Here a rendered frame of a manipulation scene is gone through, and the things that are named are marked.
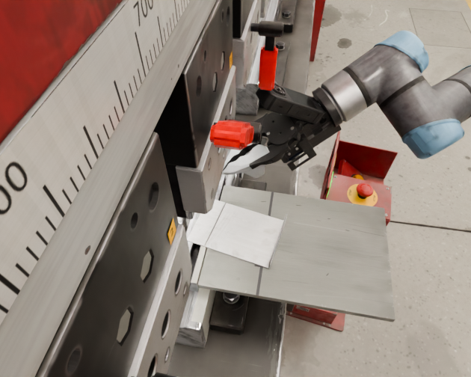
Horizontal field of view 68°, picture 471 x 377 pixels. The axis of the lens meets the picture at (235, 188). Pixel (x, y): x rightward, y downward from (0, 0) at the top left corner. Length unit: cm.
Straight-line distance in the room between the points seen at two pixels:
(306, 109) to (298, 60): 58
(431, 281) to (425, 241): 20
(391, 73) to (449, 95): 9
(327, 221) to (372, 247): 8
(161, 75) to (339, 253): 41
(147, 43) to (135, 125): 4
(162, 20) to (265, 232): 40
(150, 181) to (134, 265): 4
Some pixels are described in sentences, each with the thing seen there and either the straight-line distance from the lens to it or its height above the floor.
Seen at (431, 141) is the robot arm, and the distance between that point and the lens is 59.
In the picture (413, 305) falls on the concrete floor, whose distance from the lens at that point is 173.
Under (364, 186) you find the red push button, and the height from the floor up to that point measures 81.
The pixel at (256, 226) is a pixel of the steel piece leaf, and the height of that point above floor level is 100.
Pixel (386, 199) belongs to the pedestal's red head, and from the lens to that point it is 92.
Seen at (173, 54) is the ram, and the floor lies 136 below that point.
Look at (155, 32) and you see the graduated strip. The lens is 18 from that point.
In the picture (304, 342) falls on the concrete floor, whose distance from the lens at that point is 154.
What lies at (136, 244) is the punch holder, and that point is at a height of 131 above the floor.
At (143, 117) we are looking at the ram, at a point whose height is 136.
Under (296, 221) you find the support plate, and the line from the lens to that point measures 56.
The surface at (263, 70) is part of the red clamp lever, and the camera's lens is 50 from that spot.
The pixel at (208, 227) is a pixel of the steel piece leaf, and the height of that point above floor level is 100.
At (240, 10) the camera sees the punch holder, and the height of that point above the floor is 129.
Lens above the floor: 146
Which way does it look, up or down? 52 degrees down
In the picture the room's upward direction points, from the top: straight up
